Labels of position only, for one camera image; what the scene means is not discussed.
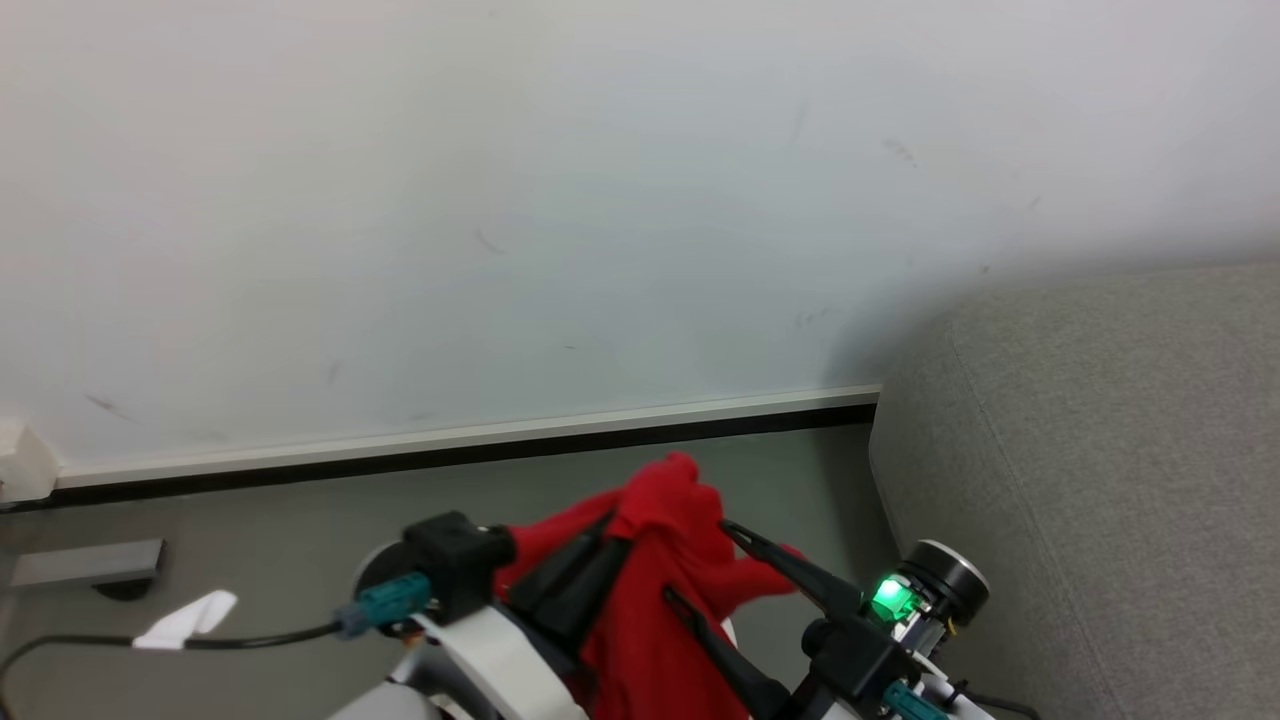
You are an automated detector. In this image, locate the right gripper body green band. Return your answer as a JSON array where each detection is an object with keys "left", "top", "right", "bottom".
[{"left": 860, "top": 568, "right": 993, "bottom": 720}]

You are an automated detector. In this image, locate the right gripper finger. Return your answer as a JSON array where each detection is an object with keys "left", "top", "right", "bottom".
[
  {"left": 720, "top": 520, "right": 865, "bottom": 617},
  {"left": 663, "top": 587, "right": 793, "bottom": 720}
]

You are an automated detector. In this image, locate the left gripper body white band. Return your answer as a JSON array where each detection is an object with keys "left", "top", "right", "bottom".
[{"left": 413, "top": 603, "right": 593, "bottom": 720}]

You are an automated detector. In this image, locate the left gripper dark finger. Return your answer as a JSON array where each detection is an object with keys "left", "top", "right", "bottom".
[{"left": 508, "top": 514, "right": 635, "bottom": 649}]

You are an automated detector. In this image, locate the red clothing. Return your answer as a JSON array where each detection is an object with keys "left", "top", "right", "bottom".
[{"left": 494, "top": 452, "right": 807, "bottom": 720}]

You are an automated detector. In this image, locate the white skirting board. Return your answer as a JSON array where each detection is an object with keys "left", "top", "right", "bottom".
[{"left": 55, "top": 384, "right": 883, "bottom": 491}]

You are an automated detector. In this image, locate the grey fabric sofa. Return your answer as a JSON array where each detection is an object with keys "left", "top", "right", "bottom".
[{"left": 868, "top": 262, "right": 1280, "bottom": 720}]

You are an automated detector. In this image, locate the grey floor socket box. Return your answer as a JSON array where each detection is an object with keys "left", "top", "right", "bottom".
[{"left": 10, "top": 539, "right": 167, "bottom": 602}]

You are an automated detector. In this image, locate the white corner trim piece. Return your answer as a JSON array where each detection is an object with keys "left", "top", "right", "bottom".
[{"left": 0, "top": 420, "right": 63, "bottom": 505}]

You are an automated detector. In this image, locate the thin black cable teal plug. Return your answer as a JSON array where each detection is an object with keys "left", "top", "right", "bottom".
[{"left": 883, "top": 680, "right": 1043, "bottom": 720}]

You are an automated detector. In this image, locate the black cable with teal plug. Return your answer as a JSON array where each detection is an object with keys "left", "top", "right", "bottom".
[{"left": 0, "top": 572, "right": 433, "bottom": 701}]

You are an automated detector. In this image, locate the white tag on cable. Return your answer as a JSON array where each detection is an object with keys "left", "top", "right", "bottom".
[{"left": 132, "top": 589, "right": 240, "bottom": 651}]

